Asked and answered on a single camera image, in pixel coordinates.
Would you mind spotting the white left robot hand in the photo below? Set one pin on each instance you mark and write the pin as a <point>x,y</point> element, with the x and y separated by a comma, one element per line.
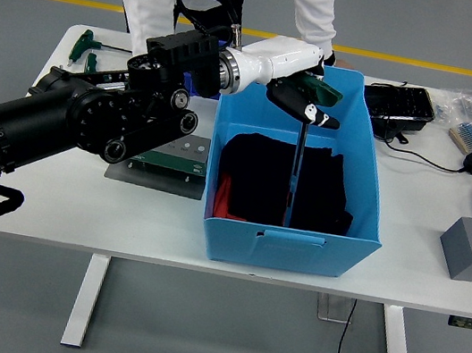
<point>282,59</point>

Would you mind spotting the person's left hand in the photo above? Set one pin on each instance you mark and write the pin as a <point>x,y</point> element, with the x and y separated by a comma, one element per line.
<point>345,64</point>

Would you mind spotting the large blue folding box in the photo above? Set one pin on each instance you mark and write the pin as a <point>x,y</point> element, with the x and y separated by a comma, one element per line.
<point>346,168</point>

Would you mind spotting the green hex key stand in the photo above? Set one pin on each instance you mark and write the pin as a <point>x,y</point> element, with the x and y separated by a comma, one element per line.
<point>175,162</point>

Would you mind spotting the person's right forearm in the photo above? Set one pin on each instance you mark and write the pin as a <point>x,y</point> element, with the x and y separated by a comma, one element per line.
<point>149,17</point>

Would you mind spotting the person's left forearm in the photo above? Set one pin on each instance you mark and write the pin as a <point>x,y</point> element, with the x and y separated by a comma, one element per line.
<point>316,22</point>

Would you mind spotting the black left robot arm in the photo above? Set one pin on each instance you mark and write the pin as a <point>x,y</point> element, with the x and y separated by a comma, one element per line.
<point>70,112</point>

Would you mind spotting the black wristband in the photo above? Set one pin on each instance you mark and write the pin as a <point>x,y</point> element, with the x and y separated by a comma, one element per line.
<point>331,59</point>

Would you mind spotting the black plastic tray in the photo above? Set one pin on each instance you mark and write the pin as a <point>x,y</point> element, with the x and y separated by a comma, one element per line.
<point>399,106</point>

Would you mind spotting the black cloth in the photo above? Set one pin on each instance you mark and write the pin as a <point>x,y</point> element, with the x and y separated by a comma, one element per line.
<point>254,175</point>

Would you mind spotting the red cloth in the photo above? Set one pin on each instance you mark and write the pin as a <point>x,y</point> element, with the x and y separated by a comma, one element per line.
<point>223,197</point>

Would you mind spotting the grey floor plate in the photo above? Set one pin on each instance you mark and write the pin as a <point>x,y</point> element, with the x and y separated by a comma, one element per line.
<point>332,308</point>

